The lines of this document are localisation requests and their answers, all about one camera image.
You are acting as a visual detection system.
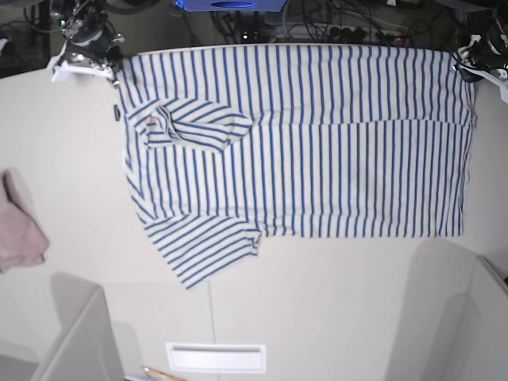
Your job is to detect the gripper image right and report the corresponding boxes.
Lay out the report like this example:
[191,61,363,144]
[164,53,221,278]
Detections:
[452,37,507,82]

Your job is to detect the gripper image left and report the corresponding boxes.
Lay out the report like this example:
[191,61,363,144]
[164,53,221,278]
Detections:
[59,33,125,74]

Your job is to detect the blue white striped T-shirt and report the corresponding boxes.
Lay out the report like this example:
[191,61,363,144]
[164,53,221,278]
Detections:
[117,44,475,289]

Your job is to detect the blue box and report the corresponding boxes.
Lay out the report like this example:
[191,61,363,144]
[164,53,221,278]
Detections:
[175,0,287,12]

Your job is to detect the pink folded cloth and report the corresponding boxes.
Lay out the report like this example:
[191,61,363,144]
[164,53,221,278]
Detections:
[1,171,49,274]

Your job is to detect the wooden stick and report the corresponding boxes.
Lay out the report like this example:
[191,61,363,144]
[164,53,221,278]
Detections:
[141,366,180,381]

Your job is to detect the white rectangular table inset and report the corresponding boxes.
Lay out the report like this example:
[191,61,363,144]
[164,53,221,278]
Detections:
[166,343,267,374]

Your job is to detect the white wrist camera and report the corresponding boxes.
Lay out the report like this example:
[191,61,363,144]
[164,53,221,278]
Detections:
[492,78,508,103]
[47,60,77,83]

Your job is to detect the power strip with cables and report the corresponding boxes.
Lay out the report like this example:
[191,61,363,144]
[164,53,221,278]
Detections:
[267,23,414,47]

